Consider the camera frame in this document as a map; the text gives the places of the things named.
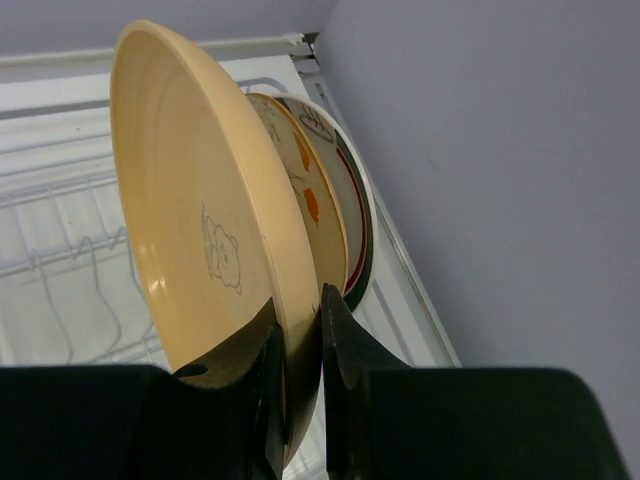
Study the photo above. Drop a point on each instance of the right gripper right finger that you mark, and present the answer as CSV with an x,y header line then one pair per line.
x,y
385,419

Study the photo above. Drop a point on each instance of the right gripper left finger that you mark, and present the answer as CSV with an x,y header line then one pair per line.
x,y
218,417

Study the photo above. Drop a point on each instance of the peach round plate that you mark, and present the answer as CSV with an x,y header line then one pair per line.
x,y
213,222

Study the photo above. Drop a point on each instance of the beige bird-pattern plate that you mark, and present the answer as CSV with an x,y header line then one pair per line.
x,y
313,190

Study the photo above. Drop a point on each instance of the white plate green rim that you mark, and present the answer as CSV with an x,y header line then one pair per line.
x,y
352,187

